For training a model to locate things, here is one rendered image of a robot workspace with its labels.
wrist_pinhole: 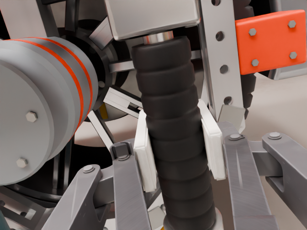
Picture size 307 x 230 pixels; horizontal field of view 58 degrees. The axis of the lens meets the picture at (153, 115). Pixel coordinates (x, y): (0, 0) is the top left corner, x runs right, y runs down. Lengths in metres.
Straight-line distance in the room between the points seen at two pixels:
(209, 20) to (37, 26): 0.22
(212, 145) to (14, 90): 0.18
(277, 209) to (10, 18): 1.31
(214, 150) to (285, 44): 0.28
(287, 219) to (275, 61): 1.06
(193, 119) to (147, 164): 0.04
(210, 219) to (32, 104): 0.17
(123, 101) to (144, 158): 0.35
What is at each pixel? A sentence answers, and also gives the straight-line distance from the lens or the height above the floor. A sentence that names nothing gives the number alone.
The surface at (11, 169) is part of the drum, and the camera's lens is 0.30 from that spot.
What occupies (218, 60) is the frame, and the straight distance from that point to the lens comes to 0.39.
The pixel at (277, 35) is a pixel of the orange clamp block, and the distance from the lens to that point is 0.41.
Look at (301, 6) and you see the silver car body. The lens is 0.63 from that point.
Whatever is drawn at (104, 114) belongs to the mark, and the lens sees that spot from 0.72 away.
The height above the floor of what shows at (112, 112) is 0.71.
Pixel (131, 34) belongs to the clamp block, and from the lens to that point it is 0.16.
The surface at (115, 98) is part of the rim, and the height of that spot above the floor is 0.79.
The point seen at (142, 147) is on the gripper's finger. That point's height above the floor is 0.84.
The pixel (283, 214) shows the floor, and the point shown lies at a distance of 1.43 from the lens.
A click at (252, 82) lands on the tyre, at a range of 0.50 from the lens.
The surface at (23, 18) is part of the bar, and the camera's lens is 0.42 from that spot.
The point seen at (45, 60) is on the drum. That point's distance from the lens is 0.30.
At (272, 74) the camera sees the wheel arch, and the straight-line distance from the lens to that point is 0.64.
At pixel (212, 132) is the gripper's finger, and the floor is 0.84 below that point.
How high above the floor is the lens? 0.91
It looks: 18 degrees down
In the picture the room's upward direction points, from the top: 12 degrees counter-clockwise
